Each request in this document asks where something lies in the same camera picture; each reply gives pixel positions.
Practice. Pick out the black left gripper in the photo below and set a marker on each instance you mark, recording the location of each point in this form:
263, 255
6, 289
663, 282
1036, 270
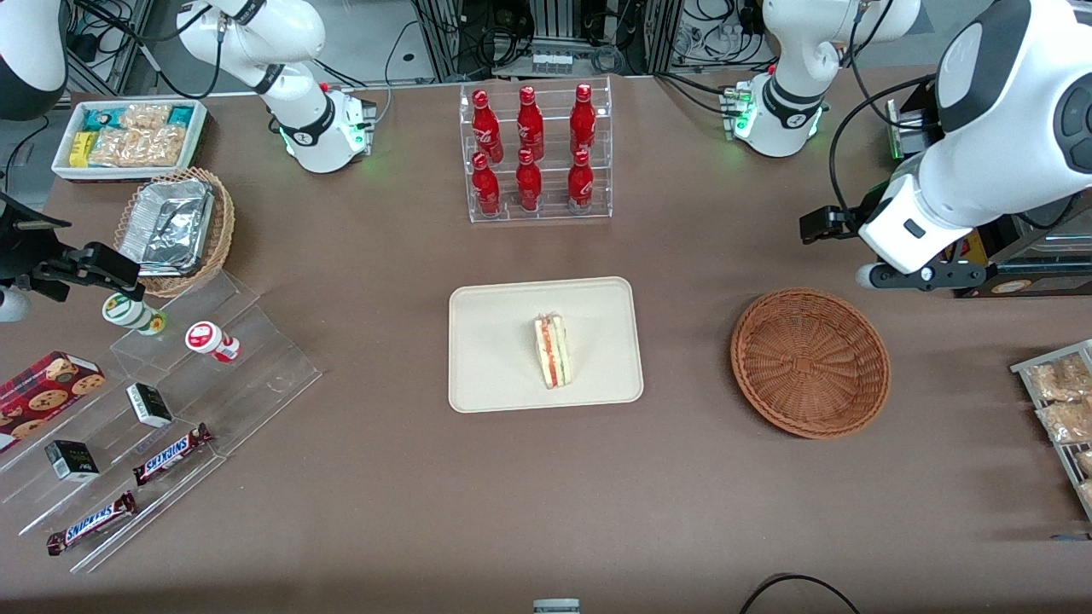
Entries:
876, 202

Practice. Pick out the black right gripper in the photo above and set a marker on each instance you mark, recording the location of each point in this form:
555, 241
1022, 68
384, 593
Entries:
17, 256

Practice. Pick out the triangle sandwich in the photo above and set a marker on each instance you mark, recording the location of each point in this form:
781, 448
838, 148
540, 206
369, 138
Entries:
554, 354

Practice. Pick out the arm base connector block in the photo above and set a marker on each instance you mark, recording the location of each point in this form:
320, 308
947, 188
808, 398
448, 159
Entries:
734, 107
363, 119

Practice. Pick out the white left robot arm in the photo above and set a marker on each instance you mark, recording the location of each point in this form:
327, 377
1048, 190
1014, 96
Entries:
981, 170

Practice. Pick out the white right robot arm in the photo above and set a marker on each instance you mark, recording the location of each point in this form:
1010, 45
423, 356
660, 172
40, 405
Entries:
316, 128

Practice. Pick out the light wicker basket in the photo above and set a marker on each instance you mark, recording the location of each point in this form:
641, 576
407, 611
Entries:
217, 247

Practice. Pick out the brown wicker basket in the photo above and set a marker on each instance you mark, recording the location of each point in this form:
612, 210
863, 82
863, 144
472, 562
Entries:
810, 367

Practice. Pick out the beige plastic tray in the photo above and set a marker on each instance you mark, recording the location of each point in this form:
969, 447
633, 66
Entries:
495, 345

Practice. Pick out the green sunflower lidded cup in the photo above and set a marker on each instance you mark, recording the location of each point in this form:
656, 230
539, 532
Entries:
132, 314

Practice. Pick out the aluminium foil container stack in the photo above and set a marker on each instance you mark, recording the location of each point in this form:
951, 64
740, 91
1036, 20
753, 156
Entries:
166, 226

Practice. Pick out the white rectangular bin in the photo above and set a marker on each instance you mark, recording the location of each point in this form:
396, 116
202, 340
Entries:
128, 174

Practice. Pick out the red lidded cup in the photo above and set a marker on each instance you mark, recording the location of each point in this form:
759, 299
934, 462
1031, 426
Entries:
209, 339

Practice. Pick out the clear cracker bag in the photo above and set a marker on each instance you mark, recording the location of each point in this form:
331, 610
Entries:
145, 115
124, 147
175, 143

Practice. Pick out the yellow snack packet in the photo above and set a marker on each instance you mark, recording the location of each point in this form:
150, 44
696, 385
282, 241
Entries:
79, 149

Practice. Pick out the small green lit box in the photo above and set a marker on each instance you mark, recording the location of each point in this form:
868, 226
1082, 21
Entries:
904, 119

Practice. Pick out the red tartan cookie box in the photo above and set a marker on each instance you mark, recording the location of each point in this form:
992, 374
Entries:
47, 388

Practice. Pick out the small black carton box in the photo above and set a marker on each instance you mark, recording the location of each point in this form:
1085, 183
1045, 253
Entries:
149, 405
72, 460

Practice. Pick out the teal snack packet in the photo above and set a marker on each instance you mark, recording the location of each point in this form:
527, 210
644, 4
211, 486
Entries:
101, 118
181, 114

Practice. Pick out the clear acrylic stepped shelf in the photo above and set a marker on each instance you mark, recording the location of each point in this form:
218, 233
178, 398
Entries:
256, 375

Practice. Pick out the brown Snickers bar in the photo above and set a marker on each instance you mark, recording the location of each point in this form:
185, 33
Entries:
172, 454
91, 523

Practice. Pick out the black food warmer appliance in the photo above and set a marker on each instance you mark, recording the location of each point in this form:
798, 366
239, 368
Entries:
1041, 273

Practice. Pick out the red cola bottle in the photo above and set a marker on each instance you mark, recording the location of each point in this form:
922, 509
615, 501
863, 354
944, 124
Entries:
580, 183
486, 192
486, 128
530, 128
583, 124
529, 183

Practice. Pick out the clear snack bag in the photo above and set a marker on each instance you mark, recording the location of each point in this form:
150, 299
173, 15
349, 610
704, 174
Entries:
1066, 422
1085, 462
1058, 379
1087, 495

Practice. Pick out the clear acrylic bottle rack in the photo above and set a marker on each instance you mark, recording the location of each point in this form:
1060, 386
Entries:
553, 170

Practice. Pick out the grey power strip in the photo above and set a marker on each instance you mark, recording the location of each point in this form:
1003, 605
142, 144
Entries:
552, 61

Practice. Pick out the small grey device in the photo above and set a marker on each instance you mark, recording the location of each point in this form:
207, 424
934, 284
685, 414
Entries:
556, 607

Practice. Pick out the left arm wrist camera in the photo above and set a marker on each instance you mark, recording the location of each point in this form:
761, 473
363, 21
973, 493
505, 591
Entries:
930, 277

